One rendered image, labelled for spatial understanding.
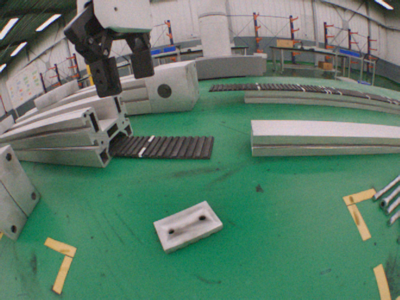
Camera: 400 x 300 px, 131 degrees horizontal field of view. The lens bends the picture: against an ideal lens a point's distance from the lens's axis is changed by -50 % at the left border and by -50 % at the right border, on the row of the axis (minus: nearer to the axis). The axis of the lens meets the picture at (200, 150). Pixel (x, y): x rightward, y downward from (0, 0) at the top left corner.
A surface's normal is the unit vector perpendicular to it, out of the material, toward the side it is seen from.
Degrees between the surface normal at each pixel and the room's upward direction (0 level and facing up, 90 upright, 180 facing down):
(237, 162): 0
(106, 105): 90
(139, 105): 90
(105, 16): 89
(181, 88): 90
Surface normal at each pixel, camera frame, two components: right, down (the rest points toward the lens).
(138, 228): -0.12, -0.83
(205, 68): -0.06, 0.55
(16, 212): 0.99, -0.11
